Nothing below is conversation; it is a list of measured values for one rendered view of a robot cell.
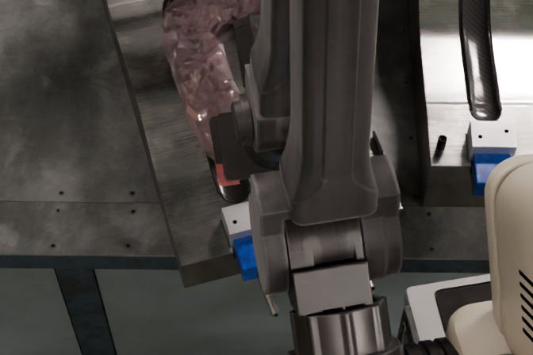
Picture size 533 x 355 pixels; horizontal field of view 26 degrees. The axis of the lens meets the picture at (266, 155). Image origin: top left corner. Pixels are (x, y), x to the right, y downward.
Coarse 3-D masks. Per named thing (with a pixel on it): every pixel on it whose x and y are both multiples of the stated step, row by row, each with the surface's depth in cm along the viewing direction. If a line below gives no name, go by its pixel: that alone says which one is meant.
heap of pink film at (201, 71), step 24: (192, 0) 143; (216, 0) 143; (240, 0) 144; (168, 24) 143; (192, 24) 142; (216, 24) 142; (168, 48) 139; (192, 48) 138; (216, 48) 136; (192, 72) 134; (216, 72) 134; (192, 96) 134; (216, 96) 134; (192, 120) 135
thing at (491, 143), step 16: (480, 128) 130; (496, 128) 130; (512, 128) 130; (480, 144) 129; (496, 144) 129; (512, 144) 129; (480, 160) 129; (496, 160) 129; (480, 176) 128; (480, 192) 129
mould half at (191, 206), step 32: (128, 0) 146; (160, 0) 146; (128, 32) 143; (160, 32) 143; (224, 32) 142; (128, 64) 139; (160, 64) 138; (160, 96) 135; (160, 128) 134; (160, 160) 134; (192, 160) 134; (160, 192) 133; (192, 192) 133; (192, 224) 130; (192, 256) 128; (224, 256) 128
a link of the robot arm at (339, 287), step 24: (288, 240) 82; (312, 240) 82; (336, 240) 82; (360, 240) 83; (312, 264) 82; (336, 264) 83; (360, 264) 82; (312, 288) 81; (336, 288) 82; (360, 288) 82; (312, 312) 81
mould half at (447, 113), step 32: (416, 0) 145; (448, 0) 143; (512, 0) 143; (416, 32) 145; (448, 32) 142; (512, 32) 142; (416, 64) 144; (448, 64) 139; (512, 64) 139; (416, 96) 144; (448, 96) 136; (512, 96) 136; (416, 128) 144; (448, 128) 133; (448, 160) 131; (448, 192) 135
